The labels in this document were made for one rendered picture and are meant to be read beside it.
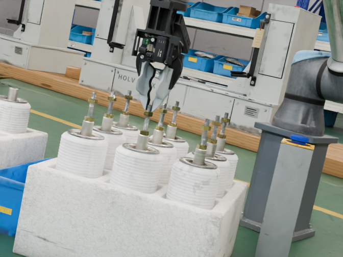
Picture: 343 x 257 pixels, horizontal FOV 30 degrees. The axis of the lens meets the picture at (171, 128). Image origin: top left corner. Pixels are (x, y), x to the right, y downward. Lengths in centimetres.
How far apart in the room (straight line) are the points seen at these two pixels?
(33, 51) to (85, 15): 550
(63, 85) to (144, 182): 312
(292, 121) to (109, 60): 257
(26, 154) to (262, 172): 67
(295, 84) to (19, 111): 76
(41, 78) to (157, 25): 331
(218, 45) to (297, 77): 939
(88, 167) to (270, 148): 71
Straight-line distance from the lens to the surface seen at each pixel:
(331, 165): 327
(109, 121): 140
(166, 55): 120
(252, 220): 187
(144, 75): 124
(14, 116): 158
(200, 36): 1142
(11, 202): 140
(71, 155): 127
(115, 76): 412
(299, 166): 138
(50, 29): 481
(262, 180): 184
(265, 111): 350
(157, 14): 119
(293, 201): 139
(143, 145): 125
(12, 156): 153
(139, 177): 123
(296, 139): 139
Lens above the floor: 46
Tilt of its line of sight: 7 degrees down
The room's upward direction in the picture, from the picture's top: 12 degrees clockwise
